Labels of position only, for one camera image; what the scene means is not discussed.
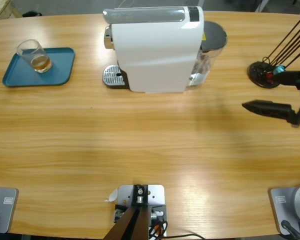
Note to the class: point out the teal plastic tray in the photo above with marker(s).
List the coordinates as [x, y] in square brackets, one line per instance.
[60, 70]

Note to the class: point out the white tape scrap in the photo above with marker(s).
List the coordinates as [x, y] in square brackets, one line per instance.
[112, 196]

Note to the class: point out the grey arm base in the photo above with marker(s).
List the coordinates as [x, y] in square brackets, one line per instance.
[5, 210]
[282, 207]

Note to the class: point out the clear glass cup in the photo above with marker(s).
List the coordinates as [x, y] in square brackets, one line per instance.
[37, 60]

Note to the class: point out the white camera mount dark post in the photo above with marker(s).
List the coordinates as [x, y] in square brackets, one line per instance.
[155, 195]

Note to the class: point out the black bundle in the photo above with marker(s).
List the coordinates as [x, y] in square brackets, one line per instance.
[32, 14]

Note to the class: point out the red coffee capsule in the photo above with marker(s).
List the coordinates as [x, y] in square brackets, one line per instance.
[269, 76]

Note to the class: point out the white capsule coffee machine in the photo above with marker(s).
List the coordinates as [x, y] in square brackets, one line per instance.
[152, 57]

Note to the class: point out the teal coffee capsule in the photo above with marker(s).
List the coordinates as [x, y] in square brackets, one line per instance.
[280, 68]

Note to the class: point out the clear water tank black lid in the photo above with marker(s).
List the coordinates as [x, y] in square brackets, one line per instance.
[213, 35]

